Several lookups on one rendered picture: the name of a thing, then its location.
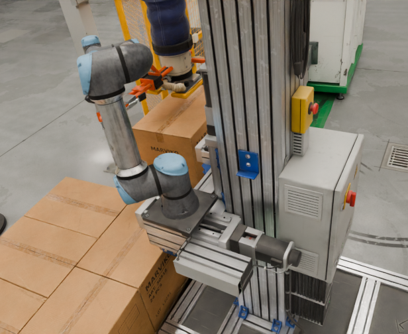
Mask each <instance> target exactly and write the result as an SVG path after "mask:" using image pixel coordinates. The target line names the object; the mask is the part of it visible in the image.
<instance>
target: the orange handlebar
mask: <svg viewBox="0 0 408 334"><path fill-rule="evenodd" d="M191 62H195V63H205V59H203V58H191ZM165 68H166V66H164V67H162V68H161V69H160V70H159V72H161V71H162V70H164V69H165ZM172 70H173V67H171V66H170V67H169V68H168V69H167V70H165V71H164V72H163V73H161V75H162V78H163V77H164V76H166V75H167V74H168V73H170V72H171V71H172ZM151 87H152V84H151V83H149V84H148V85H146V84H145V83H144V82H143V83H142V84H140V85H137V86H136V87H134V88H133V89H131V90H132V91H131V92H130V93H129V94H131V95H135V96H136V98H137V99H138V95H140V94H141V93H144V92H145V93H147V90H149V89H150V88H151Z"/></svg>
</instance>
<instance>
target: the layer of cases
mask: <svg viewBox="0 0 408 334"><path fill-rule="evenodd" d="M145 201H146V200H144V201H140V202H139V203H134V204H130V205H127V204H126V203H125V202H124V201H123V200H122V198H121V197H120V195H119V193H118V191H117V188H113V187H109V186H104V185H101V184H96V183H92V182H86V181H83V180H78V179H75V178H69V177H65V178H64V179H63V180H62V181H61V182H60V183H59V184H58V185H56V186H55V187H54V188H53V189H52V190H51V191H50V192H48V193H47V194H46V195H45V196H44V197H43V198H42V199H41V200H40V201H39V202H38V203H37V204H36V205H34V206H33V207H32V208H31V209H30V210H29V211H28V212H26V213H25V214H24V216H22V217H21V218H20V219H19V220H18V221H17V222H16V223H15V224H14V225H13V226H11V227H10V228H9V229H8V230H7V231H6V232H5V233H3V234H2V235H1V236H0V334H155V332H156V331H157V329H158V327H159V326H160V324H161V322H162V320H163V318H164V317H165V315H166V313H167V312H168V310H169V308H170V306H171V304H172V303H173V301H174V299H175V298H176V296H177V294H178V292H179V291H180V289H181V287H182V286H183V283H184V282H185V280H186V278H187V276H184V275H181V274H178V273H177V272H176V269H175V266H174V262H173V260H175V259H176V256H173V255H170V254H168V253H165V252H163V251H162V250H160V247H157V246H156V245H152V244H150V241H149V238H148V235H147V232H146V229H143V228H141V227H139V224H138V221H137V218H136V215H135V211H136V210H137V209H138V208H139V207H140V206H141V205H142V204H143V203H144V202H145Z"/></svg>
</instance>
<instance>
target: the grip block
mask: <svg viewBox="0 0 408 334"><path fill-rule="evenodd" d="M140 82H141V83H143V82H144V83H145V84H146V85H148V84H152V87H151V88H150V89H149V90H154V91H155V90H156V89H158V88H159V87H160V86H161V85H162V84H164V83H163V80H162V75H161V74H159V73H153V72H149V73H148V74H146V75H145V76H143V77H142V78H140ZM155 88H156V89H155Z"/></svg>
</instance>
